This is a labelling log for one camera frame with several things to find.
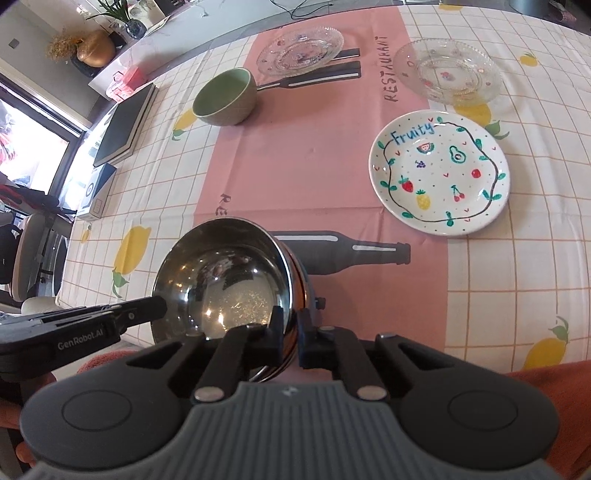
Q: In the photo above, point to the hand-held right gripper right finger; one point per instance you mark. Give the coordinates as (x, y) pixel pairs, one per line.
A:
(305, 341)

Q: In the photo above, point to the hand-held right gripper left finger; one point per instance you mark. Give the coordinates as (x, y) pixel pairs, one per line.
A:
(277, 337)

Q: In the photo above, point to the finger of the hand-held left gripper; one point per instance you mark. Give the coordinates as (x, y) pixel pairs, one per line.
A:
(143, 313)

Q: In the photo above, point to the stainless steel bowl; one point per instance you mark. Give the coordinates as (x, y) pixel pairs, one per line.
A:
(221, 277)

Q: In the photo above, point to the white fruit print plate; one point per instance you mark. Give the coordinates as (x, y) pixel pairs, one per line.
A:
(438, 175)

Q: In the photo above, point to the green ceramic bowl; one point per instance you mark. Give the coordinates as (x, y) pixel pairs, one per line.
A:
(221, 99)

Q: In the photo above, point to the ribbed clear glass plate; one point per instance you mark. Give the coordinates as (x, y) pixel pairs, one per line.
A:
(300, 53)

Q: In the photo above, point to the beaded rim clear glass plate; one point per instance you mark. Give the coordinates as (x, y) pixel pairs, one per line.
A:
(448, 69)

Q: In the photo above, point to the person's left hand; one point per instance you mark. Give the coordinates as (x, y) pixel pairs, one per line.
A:
(9, 415)

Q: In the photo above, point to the beige chair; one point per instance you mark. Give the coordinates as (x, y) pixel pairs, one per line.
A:
(34, 254)

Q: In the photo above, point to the white and blue box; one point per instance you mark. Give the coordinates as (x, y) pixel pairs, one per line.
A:
(99, 189)

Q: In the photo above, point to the pink and white printed tablecloth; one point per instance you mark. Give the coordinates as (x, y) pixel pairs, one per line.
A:
(323, 161)

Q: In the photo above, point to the black flat box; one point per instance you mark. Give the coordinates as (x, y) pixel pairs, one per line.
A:
(122, 124)

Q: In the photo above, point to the black framed glass door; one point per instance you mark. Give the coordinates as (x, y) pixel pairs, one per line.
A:
(27, 138)

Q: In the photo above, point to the pink packet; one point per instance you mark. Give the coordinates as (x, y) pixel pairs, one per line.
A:
(127, 83)

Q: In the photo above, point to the person's orange garment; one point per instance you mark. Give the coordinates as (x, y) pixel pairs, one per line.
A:
(568, 392)

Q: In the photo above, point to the gold vase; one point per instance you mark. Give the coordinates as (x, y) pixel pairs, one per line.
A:
(96, 48)

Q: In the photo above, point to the dried yellow flowers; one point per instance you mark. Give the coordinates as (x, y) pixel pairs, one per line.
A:
(62, 46)

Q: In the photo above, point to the blue glass vase with plant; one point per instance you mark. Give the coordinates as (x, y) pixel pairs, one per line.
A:
(135, 27)

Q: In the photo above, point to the wall switch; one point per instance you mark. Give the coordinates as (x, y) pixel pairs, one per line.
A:
(14, 44)

